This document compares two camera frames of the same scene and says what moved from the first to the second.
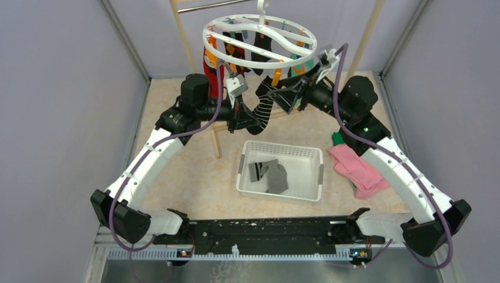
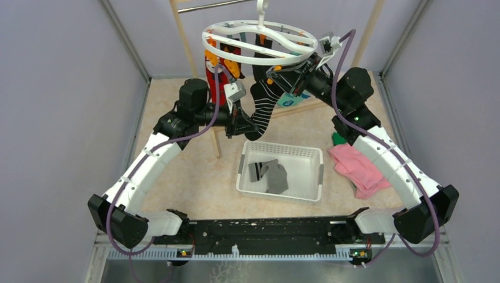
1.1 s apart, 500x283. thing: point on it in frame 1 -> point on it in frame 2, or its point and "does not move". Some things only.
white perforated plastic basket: x=280 y=171 does not move
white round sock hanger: x=258 y=40 does not move
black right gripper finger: x=287 y=98 -> x=298 y=85
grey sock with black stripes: x=276 y=177 does not move
